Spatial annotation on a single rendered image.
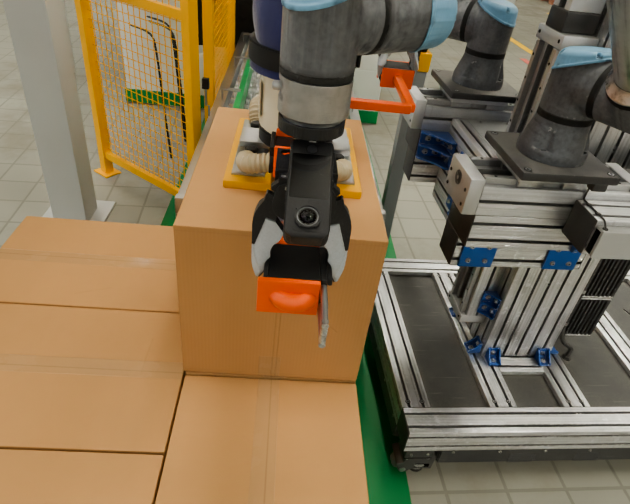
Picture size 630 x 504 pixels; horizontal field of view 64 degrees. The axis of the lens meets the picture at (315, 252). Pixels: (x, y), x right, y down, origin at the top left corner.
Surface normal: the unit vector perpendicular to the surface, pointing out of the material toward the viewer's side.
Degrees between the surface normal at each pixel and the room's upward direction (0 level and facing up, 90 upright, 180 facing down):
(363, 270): 90
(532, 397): 0
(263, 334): 90
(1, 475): 0
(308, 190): 30
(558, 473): 0
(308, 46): 90
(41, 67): 90
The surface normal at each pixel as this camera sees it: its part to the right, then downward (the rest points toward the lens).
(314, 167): 0.08, -0.41
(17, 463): 0.11, -0.80
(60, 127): 0.02, 0.58
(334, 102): 0.46, 0.55
